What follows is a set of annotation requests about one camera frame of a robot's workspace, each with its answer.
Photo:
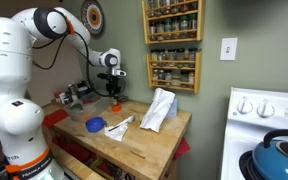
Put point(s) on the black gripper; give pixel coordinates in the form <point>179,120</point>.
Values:
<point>114,85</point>

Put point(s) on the spice jar with black lid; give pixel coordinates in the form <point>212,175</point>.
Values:
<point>116,101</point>

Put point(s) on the orange plastic bowl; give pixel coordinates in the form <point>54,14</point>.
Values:
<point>116,108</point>

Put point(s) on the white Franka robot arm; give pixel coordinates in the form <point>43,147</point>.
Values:
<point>7,50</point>

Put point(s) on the blue plastic bowl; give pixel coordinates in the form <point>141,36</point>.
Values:
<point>95,125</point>

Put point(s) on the clear plastic storage case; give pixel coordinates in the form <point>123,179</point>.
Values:
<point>84,111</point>

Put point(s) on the green plastic lid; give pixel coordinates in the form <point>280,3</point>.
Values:
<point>76,107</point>

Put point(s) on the small glass dish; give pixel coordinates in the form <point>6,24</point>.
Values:
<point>123,99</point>

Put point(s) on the thin metal utensil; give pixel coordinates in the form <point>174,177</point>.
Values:
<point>117,126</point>

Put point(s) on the dark blue canister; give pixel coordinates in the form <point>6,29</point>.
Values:
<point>84,89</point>

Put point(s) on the white crumpled paper towel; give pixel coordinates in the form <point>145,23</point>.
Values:
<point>117,133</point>

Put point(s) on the white crumpled cloth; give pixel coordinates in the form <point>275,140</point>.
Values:
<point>155,111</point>

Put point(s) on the glass spice jar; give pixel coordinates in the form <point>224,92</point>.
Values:
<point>162,56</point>
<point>154,56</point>
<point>191,78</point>
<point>155,76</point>
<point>184,26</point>
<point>168,29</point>
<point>152,31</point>
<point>171,56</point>
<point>175,28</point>
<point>166,6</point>
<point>183,4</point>
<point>158,6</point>
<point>168,76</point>
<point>192,25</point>
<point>192,56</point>
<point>174,5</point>
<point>184,77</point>
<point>180,56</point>
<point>192,4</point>
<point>150,8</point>
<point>161,76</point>
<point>160,30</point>

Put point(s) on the silver metal can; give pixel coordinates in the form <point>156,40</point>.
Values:
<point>72,89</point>

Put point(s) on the small red white box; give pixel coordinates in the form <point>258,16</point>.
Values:
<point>60,97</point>

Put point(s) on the light blue packet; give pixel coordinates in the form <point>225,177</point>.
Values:
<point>173,108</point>

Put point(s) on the red cloth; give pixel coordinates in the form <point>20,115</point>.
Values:
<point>182,148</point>
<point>54,117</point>

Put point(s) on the white stove knob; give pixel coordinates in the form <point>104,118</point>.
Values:
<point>244,106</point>
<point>265,108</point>

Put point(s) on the white stove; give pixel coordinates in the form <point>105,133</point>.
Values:
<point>244,133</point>

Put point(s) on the black stove burner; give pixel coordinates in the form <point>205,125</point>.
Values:
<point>245,163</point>

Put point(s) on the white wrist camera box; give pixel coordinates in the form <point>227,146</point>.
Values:
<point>119,72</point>

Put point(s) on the patterned decorative wall plate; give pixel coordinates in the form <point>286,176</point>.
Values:
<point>95,16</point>

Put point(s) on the wooden wall spice rack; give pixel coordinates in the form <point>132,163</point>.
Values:
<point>200,20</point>
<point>197,71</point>

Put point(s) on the white light switch plate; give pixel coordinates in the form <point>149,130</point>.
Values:
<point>228,49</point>

